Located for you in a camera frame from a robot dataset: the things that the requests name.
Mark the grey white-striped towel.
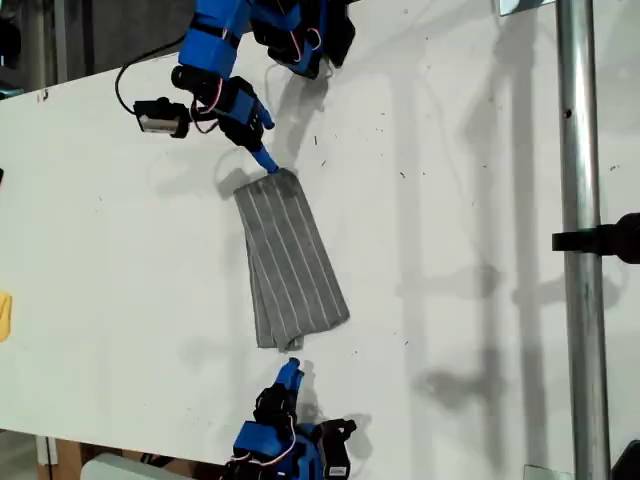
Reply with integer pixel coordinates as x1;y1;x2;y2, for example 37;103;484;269
232;167;351;354

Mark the white box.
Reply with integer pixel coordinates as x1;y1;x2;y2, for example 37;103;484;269
79;452;196;480

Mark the brown wooden board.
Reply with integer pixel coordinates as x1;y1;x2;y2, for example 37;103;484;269
37;439;84;480

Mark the white table leg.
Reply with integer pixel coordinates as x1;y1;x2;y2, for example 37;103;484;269
34;434;60;469

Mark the yellow object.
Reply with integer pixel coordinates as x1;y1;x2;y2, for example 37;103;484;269
0;291;14;344

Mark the black rounded object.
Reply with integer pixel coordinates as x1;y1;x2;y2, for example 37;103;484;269
610;439;640;480

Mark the black clamp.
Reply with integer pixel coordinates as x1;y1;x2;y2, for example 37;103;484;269
551;212;640;266

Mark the red white servo wire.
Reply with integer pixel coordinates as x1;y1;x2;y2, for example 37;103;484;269
191;74;227;135
227;414;300;469

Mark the black camera box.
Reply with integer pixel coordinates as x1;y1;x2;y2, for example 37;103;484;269
133;96;192;140
313;417;359;479

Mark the black camera cable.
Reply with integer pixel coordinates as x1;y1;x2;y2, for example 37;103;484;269
114;37;187;117

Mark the grey frame bar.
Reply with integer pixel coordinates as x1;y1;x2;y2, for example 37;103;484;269
52;0;69;84

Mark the steel post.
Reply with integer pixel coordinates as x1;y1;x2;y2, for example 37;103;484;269
554;0;614;480

